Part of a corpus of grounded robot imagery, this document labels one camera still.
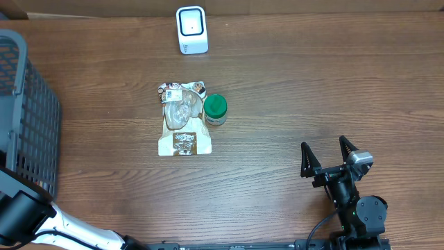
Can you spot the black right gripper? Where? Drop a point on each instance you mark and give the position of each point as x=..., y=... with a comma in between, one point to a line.
x=310, y=167

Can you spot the green lid jar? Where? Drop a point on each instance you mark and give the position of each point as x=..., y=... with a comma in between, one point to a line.
x=215, y=109

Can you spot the clear snack bag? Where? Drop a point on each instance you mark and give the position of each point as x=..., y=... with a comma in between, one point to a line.
x=184, y=132

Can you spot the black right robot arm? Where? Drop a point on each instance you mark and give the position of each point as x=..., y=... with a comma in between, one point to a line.
x=362, y=218

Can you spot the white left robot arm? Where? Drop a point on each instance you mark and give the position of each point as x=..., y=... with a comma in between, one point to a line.
x=29, y=215

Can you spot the white barcode scanner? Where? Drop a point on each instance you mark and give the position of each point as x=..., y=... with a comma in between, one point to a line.
x=192, y=30

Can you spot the grey plastic basket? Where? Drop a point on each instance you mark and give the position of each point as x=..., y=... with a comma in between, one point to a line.
x=31, y=117

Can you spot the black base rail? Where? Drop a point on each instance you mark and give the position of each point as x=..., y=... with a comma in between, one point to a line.
x=296, y=245

